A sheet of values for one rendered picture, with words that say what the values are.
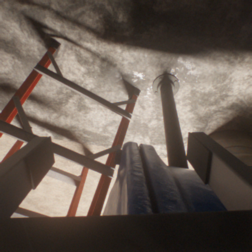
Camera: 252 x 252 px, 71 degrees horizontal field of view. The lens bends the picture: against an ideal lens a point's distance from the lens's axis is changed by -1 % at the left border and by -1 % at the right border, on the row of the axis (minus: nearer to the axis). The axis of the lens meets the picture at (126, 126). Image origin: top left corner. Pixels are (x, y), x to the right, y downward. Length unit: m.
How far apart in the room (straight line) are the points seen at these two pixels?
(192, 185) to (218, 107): 0.88
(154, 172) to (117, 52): 0.73
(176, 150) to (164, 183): 0.37
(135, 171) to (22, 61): 0.96
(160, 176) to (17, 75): 1.04
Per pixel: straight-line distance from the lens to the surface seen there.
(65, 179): 1.18
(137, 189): 0.20
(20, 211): 0.95
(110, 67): 0.94
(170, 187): 0.22
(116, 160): 0.37
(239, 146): 1.16
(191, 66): 0.95
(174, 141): 0.62
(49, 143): 0.17
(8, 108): 0.69
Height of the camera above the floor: 0.85
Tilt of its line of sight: 49 degrees down
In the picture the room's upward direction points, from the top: 172 degrees counter-clockwise
